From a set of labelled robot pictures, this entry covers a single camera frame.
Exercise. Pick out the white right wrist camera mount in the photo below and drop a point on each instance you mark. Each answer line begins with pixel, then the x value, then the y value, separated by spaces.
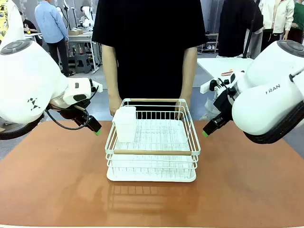
pixel 206 86

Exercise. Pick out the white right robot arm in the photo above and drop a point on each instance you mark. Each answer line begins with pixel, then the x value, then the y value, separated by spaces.
pixel 261 107

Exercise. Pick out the black stand pole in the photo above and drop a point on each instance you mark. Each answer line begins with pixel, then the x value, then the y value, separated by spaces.
pixel 248 39

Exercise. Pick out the large white side table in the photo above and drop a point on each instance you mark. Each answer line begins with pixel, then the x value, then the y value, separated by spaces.
pixel 221 65

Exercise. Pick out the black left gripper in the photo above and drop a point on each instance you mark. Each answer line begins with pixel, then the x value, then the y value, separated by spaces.
pixel 79 118

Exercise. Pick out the seated person in black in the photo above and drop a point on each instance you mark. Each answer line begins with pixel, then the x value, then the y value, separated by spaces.
pixel 29 26

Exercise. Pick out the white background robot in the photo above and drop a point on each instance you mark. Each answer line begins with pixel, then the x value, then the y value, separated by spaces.
pixel 86 19

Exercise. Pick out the white plastic utensil cup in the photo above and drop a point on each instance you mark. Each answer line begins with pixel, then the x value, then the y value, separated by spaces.
pixel 124 123

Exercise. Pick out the person's left forearm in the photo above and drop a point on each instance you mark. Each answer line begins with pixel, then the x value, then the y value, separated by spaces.
pixel 189 71

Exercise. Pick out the person's right hand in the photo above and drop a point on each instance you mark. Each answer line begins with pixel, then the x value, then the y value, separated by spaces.
pixel 114 107

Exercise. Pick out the cardboard box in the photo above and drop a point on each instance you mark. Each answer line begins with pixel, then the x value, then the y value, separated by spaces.
pixel 75 32

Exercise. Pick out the person in black t-shirt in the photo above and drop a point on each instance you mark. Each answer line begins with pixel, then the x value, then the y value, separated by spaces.
pixel 149 47

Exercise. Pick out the person in dark coat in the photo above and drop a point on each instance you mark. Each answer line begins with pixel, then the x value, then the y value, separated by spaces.
pixel 237 26

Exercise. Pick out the person's left hand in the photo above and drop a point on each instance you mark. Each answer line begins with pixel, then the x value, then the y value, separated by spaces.
pixel 186 101

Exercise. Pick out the clear plastic bag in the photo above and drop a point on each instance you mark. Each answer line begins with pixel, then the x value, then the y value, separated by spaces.
pixel 210 109

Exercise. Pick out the person in white jacket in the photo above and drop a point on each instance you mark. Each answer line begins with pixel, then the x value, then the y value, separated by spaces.
pixel 278 16

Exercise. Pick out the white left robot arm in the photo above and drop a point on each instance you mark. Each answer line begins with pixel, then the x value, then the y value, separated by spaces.
pixel 26 76

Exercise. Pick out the small reddish brown object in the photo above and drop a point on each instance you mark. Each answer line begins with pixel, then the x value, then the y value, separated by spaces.
pixel 227 72

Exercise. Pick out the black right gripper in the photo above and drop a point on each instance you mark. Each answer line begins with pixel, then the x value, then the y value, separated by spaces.
pixel 224 105

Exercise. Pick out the white background workbench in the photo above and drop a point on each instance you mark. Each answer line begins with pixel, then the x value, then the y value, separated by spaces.
pixel 80 39

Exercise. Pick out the man in blue shirt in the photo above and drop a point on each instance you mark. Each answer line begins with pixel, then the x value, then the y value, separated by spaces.
pixel 51 23

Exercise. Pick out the person in green top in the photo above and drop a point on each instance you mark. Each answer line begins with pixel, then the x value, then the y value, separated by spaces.
pixel 298 21

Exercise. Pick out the small white desk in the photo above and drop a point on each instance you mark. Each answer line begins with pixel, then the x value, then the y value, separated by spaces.
pixel 32 35

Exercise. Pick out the person's right forearm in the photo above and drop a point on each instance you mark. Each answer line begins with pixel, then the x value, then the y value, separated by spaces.
pixel 109 71

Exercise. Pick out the white plastic drain tray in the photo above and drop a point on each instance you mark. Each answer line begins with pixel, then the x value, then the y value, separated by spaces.
pixel 152 177

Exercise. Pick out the white shoe rack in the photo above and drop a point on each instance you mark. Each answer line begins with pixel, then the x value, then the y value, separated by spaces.
pixel 209 44

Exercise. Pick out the black plastic step stool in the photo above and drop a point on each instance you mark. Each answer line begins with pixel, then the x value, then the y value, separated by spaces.
pixel 83 63

